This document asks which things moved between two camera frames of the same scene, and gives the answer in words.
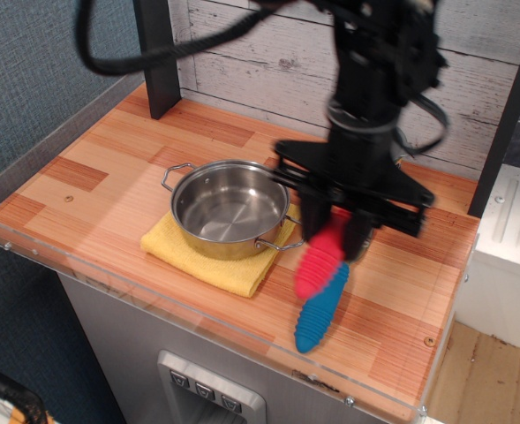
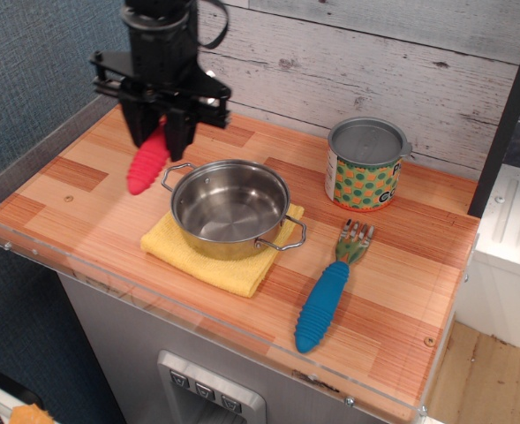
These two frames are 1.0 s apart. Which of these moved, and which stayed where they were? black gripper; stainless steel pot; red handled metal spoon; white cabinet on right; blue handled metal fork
Moved: black gripper; red handled metal spoon
Stayed: blue handled metal fork; stainless steel pot; white cabinet on right
